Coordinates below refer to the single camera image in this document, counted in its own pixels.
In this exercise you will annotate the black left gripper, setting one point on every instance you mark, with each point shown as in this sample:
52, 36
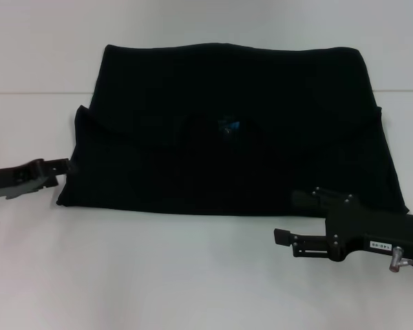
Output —
7, 180

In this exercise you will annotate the black shirt with FREE print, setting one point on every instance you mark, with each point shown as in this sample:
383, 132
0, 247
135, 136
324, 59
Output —
227, 137

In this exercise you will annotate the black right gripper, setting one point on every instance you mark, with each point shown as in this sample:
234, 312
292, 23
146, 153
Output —
371, 230

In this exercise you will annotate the silver right wrist connector plug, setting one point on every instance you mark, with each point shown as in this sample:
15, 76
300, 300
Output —
399, 259

